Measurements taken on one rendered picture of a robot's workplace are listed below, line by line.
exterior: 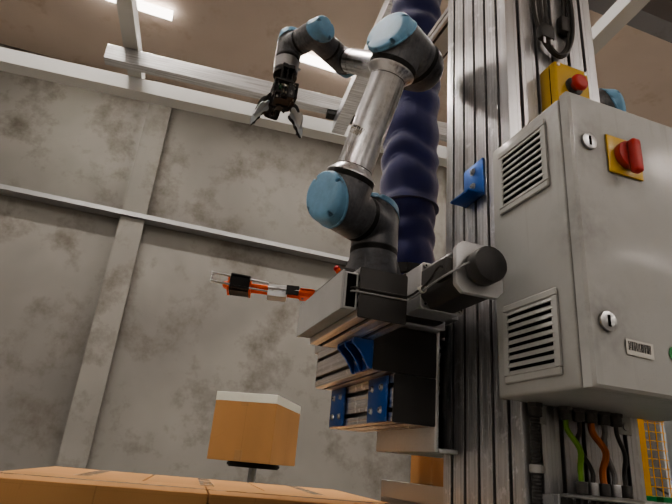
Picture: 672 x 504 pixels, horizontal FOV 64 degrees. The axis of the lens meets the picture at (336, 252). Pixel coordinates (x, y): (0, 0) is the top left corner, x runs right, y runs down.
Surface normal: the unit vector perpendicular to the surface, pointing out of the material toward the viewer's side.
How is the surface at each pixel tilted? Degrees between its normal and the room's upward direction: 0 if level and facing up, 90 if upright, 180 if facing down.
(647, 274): 91
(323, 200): 97
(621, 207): 90
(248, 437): 90
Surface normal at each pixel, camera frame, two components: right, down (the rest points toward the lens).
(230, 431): -0.18, -0.38
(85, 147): 0.34, -0.33
